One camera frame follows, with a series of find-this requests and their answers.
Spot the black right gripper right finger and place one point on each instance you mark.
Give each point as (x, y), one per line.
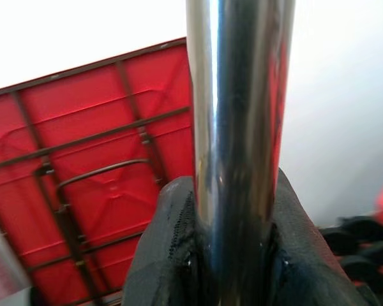
(303, 255)

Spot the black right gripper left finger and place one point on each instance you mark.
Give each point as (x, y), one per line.
(159, 248)

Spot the black red fabric bundle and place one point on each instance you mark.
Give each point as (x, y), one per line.
(364, 242)

